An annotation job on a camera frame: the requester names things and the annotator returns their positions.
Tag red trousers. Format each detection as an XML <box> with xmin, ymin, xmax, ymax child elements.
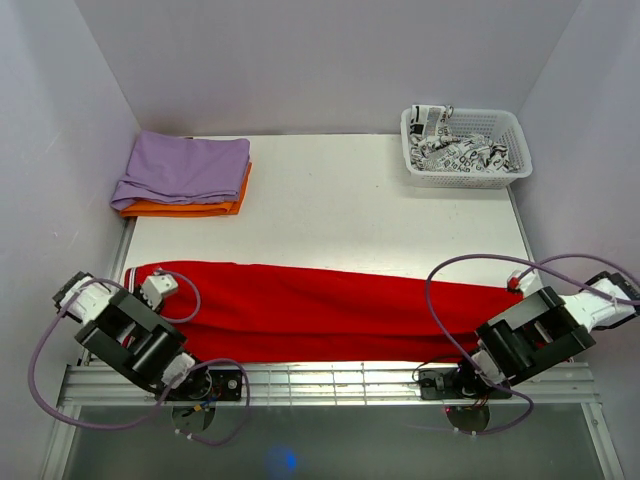
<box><xmin>123</xmin><ymin>259</ymin><xmax>526</xmax><ymax>364</ymax></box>

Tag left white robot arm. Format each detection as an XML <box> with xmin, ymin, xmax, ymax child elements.
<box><xmin>52</xmin><ymin>270</ymin><xmax>212</xmax><ymax>401</ymax></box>

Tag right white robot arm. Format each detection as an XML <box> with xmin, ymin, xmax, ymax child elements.
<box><xmin>447</xmin><ymin>272</ymin><xmax>639</xmax><ymax>399</ymax></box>

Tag black white printed trousers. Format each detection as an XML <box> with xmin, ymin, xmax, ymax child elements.
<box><xmin>408</xmin><ymin>105</ymin><xmax>517</xmax><ymax>174</ymax></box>

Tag folded orange trousers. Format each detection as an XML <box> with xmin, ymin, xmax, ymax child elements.
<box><xmin>119</xmin><ymin>162</ymin><xmax>254</xmax><ymax>219</ymax></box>

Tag folded purple trousers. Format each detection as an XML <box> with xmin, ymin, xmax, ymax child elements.
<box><xmin>110</xmin><ymin>131</ymin><xmax>250</xmax><ymax>211</ymax></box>

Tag white plastic basket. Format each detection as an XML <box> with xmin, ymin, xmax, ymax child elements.
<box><xmin>400</xmin><ymin>105</ymin><xmax>533</xmax><ymax>189</ymax></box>

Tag aluminium frame rail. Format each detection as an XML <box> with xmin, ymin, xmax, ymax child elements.
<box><xmin>58</xmin><ymin>362</ymin><xmax>600</xmax><ymax>407</ymax></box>

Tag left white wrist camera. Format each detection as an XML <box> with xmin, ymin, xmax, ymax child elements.
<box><xmin>140</xmin><ymin>271</ymin><xmax>178</xmax><ymax>309</ymax></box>

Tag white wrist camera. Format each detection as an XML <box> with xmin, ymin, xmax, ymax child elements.
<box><xmin>140</xmin><ymin>271</ymin><xmax>178</xmax><ymax>309</ymax></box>
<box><xmin>506</xmin><ymin>269</ymin><xmax>543</xmax><ymax>297</ymax></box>

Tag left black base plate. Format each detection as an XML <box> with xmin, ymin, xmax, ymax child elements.
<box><xmin>165</xmin><ymin>368</ymin><xmax>243</xmax><ymax>402</ymax></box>

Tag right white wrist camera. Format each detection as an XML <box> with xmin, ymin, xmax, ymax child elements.
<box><xmin>506</xmin><ymin>269</ymin><xmax>543</xmax><ymax>297</ymax></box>

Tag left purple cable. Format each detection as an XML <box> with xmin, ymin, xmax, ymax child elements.
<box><xmin>27</xmin><ymin>269</ymin><xmax>251</xmax><ymax>447</ymax></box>

